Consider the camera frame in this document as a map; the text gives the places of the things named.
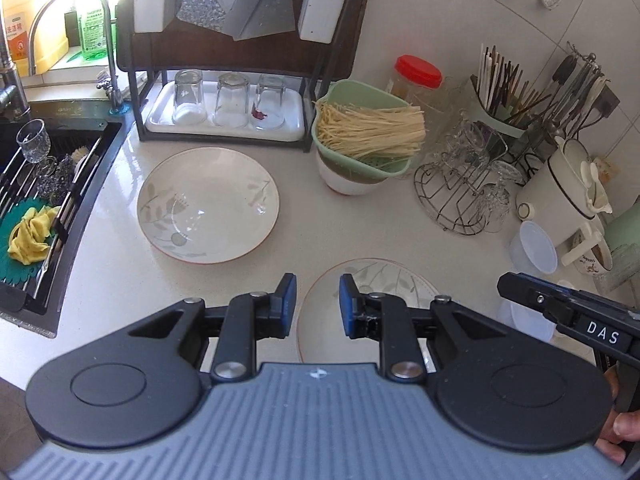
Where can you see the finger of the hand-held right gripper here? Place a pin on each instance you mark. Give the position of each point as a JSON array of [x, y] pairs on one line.
[[530, 300]]

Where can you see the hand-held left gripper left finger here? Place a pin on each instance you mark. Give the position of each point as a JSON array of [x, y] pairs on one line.
[[287, 305]]

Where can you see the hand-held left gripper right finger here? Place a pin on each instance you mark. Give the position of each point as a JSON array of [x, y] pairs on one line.
[[348, 305]]

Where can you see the translucent white plastic bowl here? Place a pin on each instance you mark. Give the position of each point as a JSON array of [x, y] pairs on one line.
[[533, 247], [525, 322]]

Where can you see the leaf print ceramic plate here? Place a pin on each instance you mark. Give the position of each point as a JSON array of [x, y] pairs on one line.
[[207, 205], [395, 280]]

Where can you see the person's right hand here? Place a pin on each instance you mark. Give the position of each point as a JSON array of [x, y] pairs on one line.
[[625, 425]]

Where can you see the textured clear glass cup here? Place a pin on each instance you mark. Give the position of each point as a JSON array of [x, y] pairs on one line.
[[620, 270]]

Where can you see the pale green pitcher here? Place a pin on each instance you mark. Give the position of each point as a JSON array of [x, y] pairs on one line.
[[622, 232]]

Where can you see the cut glass goblet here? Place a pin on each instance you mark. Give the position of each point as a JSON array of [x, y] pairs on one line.
[[467, 137], [495, 195]]

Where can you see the white kettle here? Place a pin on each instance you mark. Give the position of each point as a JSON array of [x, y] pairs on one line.
[[550, 185]]

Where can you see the white bowl with brown rim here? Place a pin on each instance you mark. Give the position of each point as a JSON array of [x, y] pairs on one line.
[[345, 180]]

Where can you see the cream plastic spoon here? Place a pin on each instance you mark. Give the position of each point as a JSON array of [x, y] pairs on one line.
[[597, 190]]

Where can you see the bundle of pale noodles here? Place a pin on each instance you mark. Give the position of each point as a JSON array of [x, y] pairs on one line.
[[372, 130]]

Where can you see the clear drinking glass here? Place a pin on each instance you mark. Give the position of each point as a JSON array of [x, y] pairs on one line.
[[189, 97], [231, 100], [270, 102]]

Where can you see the green plastic colander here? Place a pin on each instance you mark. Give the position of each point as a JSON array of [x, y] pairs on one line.
[[350, 97]]

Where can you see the bunch of chopsticks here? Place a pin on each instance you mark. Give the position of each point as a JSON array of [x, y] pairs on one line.
[[505, 85]]

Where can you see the row of hanging kitchen utensils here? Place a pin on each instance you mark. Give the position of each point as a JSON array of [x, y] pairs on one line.
[[575, 85]]

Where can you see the white plastic tray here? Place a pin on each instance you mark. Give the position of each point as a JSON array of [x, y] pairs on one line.
[[160, 120]]

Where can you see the glass jar with red lid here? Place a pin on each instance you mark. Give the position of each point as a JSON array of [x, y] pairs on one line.
[[412, 80]]

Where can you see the roll-up sink drying rack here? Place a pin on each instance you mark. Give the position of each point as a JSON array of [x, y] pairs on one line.
[[75, 195]]

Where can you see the dark wooden cutting board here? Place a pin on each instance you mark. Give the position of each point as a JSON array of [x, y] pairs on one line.
[[225, 55]]

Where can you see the steel wool scrubber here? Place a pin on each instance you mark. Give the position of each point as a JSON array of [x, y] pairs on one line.
[[61, 175]]

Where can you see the yellow dish cloth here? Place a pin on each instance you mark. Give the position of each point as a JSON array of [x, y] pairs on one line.
[[32, 232]]

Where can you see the black metal dish rack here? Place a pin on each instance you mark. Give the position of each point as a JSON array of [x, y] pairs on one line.
[[135, 85]]

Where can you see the green silicone mat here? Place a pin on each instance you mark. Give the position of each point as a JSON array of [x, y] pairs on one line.
[[15, 272]]

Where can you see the white rack caddy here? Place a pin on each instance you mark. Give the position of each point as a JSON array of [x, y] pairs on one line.
[[321, 10], [154, 2]]

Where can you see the black kitchen sink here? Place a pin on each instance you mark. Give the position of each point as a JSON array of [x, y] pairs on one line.
[[60, 115]]

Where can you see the grey folded bag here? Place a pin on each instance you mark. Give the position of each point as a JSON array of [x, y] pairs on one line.
[[265, 5]]

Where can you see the chrome gooseneck faucet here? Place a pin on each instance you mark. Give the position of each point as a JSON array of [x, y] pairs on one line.
[[112, 60]]

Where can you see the small cut glass cup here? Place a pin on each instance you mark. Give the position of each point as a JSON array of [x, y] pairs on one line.
[[32, 140]]

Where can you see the silver foil bag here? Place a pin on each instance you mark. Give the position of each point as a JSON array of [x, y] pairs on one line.
[[202, 2]]

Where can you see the green dish soap bottle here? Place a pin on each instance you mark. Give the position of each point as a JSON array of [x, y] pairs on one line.
[[95, 25]]

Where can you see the chrome side faucet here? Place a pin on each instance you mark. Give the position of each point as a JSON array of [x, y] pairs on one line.
[[11, 85]]

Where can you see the yellow detergent bottle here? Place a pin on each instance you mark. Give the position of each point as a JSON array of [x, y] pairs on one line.
[[25, 25]]

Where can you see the black wall socket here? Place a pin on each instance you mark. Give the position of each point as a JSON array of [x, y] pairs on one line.
[[606, 102]]

